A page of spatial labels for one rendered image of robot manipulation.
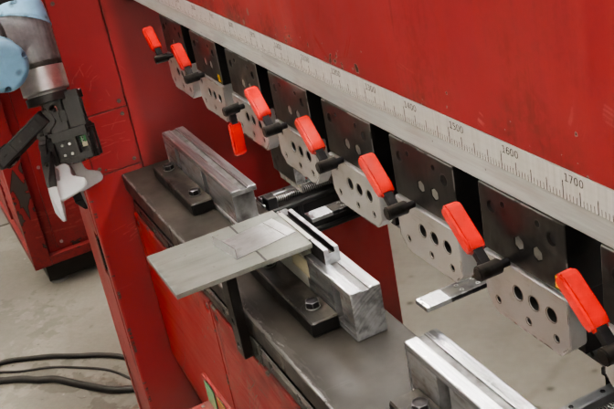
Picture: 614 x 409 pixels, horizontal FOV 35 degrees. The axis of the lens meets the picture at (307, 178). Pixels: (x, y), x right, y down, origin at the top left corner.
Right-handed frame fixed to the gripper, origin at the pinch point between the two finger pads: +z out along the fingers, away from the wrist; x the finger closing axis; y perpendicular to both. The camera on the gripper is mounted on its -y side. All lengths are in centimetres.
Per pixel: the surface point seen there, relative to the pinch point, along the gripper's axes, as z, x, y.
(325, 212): 14.2, 26.4, 39.4
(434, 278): 71, 187, 68
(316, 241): 17.6, 16.9, 36.5
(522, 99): -3, -60, 62
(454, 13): -14, -53, 59
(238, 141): -3.6, 20.1, 27.7
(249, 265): 17.7, 12.7, 24.2
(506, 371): 91, 130, 77
